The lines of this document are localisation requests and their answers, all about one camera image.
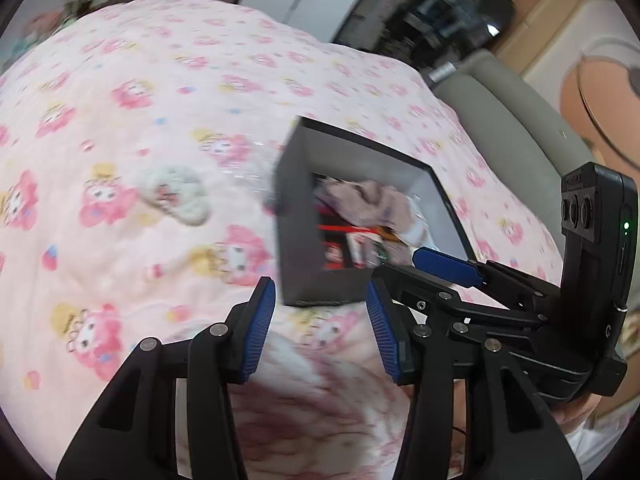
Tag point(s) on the black cluttered shelf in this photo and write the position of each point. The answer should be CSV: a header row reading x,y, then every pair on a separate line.
x,y
425,5

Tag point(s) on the person's white clothing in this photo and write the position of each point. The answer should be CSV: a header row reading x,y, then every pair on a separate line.
x,y
607,440

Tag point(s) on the mauve fuzzy cloth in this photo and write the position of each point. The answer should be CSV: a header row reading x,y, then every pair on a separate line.
x,y
365,200

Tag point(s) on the pink printed blanket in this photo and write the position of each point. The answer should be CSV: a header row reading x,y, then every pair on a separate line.
x,y
150,110

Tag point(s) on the red and black packet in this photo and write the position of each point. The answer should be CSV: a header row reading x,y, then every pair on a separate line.
x,y
337,250

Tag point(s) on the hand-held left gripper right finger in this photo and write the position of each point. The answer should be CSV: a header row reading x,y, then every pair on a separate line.
x,y
382,335

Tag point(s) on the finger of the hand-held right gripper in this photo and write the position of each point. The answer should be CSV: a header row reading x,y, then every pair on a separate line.
x,y
480,312
445,265

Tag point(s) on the beige cabinet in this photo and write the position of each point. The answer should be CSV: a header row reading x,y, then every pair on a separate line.
x,y
560,5

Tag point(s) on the pink patterned fluffy towel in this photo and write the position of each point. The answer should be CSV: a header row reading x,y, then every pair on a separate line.
x,y
310,410

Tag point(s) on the grey sofa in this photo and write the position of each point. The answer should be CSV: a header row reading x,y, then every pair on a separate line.
x,y
505,110

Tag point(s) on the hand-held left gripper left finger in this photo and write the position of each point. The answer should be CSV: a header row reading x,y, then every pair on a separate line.
x,y
257,330

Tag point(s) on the small white object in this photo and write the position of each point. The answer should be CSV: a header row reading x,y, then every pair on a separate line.
x,y
417,232

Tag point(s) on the cardboard box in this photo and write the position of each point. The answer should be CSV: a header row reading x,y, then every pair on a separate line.
x,y
300,185

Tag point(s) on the white crocheted plush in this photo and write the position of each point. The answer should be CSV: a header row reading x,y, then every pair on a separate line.
x,y
172,192

